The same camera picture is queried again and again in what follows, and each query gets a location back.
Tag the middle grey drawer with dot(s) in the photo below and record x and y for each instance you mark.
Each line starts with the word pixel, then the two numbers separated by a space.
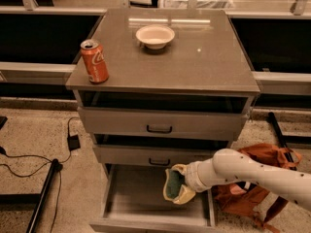
pixel 158 157

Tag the top grey drawer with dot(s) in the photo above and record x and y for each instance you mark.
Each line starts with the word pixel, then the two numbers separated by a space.
pixel 148 123

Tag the black power adapter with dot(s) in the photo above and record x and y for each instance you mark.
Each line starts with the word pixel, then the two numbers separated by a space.
pixel 73 142

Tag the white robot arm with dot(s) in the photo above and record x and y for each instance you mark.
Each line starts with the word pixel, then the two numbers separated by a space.
pixel 228 166

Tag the green and yellow sponge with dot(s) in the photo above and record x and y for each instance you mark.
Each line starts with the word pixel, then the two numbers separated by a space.
pixel 174 183

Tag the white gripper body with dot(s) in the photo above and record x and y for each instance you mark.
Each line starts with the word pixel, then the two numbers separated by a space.
pixel 193 176

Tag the black stand leg left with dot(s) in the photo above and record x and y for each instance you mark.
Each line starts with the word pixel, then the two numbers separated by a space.
pixel 38 199

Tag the white bowl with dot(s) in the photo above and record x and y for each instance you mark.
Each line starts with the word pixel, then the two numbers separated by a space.
pixel 155 37

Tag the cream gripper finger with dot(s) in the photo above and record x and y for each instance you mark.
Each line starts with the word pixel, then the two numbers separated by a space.
pixel 185 195
pixel 176 174

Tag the metal railing frame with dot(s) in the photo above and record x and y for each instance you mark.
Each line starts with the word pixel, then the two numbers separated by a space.
pixel 214 79

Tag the black stand leg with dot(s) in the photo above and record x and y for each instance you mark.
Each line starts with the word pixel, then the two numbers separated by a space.
pixel 272 119
pixel 38 199

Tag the black stand leg right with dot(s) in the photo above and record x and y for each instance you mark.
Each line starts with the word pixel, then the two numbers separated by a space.
pixel 272 119

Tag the grey three-drawer cabinet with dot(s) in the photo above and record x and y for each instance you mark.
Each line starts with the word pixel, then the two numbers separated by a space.
pixel 201 37

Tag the orange backpack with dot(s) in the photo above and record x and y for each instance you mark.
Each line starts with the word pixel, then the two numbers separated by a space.
pixel 241 198

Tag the red cola can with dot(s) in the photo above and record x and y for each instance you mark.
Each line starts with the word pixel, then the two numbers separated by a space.
pixel 92 54

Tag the bottom grey open drawer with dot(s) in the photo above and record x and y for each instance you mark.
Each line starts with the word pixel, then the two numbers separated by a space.
pixel 133 203

